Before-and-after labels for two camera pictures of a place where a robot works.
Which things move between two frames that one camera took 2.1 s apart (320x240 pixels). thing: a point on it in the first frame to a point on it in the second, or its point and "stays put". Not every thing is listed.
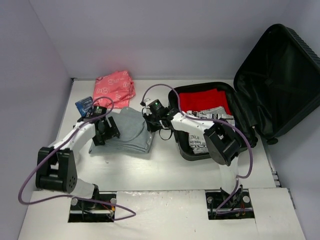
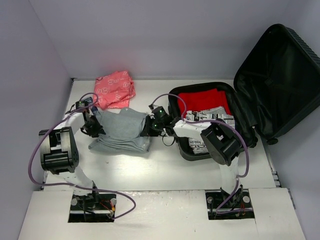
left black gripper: (112, 127) to (94, 127)
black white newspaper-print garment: (197, 141) stays put
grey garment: (135, 135) stays put
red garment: (203, 100) stays put
